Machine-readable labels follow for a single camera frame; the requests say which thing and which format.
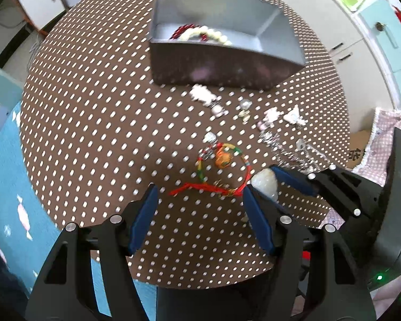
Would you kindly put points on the pearl earring gold clasp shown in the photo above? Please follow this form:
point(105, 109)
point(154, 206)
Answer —
point(245, 103)

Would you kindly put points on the grey metal box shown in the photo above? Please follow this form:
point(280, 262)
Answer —
point(220, 70)

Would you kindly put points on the white bow charm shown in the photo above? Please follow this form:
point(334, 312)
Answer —
point(294, 116)

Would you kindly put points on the pale blue cabinet door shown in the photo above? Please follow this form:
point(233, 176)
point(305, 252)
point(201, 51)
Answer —
point(381, 40)

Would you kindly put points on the pale blue chair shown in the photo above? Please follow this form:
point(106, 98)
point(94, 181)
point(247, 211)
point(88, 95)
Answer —
point(0, 73)

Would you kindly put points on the small pearl charm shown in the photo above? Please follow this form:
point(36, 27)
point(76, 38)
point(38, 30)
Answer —
point(210, 137)

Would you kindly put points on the person's right forearm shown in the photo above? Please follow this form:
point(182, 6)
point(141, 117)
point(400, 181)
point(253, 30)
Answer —
point(389, 297)

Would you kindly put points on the brown polka dot tablecloth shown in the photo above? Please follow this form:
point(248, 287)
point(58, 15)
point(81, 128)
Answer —
point(103, 123)

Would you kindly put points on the red decoration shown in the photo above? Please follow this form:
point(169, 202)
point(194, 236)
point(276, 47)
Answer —
point(400, 14)

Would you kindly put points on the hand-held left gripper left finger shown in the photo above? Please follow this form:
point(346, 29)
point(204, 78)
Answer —
point(143, 217)

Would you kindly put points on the pink white rabbit charm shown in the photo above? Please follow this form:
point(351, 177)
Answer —
point(200, 93)

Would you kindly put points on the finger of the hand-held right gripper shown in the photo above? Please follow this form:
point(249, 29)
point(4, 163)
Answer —
point(354, 204)
point(294, 182)

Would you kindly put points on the small white cabinet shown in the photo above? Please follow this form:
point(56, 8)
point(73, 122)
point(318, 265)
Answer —
point(43, 0)

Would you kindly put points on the cardboard box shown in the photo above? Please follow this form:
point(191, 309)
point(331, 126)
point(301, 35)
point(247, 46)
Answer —
point(356, 147)

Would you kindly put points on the blue patterned rug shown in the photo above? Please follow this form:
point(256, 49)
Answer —
point(13, 180)

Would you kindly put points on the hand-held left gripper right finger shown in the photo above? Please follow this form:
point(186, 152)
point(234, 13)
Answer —
point(257, 220)

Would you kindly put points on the pink checked cloth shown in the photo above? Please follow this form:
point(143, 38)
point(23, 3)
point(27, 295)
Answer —
point(381, 133)

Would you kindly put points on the pale jade stone pendant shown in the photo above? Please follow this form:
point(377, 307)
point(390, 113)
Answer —
point(265, 182)

